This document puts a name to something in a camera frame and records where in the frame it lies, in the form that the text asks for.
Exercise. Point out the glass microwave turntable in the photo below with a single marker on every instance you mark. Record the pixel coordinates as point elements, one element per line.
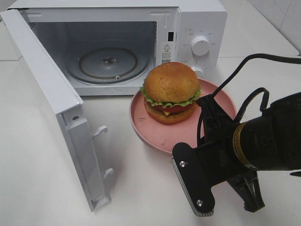
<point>107,65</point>

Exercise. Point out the lower white timer knob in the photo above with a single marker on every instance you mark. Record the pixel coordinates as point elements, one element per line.
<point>199,71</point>

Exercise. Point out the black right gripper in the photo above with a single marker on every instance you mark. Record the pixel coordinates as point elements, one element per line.
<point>222,157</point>

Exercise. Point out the pink round plate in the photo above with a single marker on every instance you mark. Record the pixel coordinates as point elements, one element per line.
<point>165,136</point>

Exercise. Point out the upper white power knob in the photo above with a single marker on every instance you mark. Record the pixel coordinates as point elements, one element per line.
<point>200,45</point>

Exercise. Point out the white microwave oven body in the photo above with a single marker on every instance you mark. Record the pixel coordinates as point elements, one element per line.
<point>162,29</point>

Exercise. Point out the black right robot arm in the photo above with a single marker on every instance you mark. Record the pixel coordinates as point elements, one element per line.
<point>261,137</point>

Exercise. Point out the white microwave door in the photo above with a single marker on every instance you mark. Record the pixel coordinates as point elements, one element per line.
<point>61,106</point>

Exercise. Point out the burger with lettuce and tomato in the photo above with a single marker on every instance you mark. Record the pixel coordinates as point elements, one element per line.
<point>170,92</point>

